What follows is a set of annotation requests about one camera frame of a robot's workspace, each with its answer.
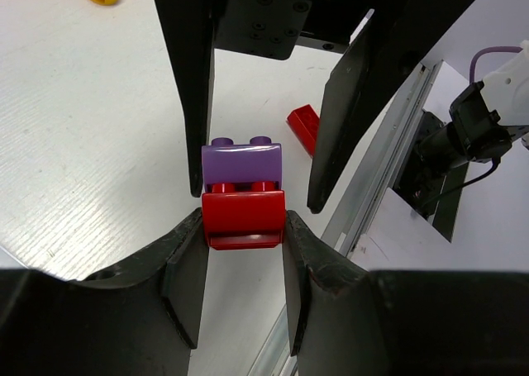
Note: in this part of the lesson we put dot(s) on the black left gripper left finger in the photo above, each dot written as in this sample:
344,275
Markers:
139,316

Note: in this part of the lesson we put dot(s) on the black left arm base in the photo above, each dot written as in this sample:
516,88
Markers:
436,196

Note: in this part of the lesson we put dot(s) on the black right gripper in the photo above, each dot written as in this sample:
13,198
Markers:
399,34

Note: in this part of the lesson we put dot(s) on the red 2x4 lego brick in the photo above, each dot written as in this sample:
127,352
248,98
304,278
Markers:
304,123

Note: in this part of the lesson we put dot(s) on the purple lego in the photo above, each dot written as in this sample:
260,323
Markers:
223,161

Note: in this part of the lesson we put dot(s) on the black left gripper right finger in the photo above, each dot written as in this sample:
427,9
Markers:
345,320

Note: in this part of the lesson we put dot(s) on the red curved lego brick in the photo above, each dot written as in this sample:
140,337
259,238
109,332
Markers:
236,219

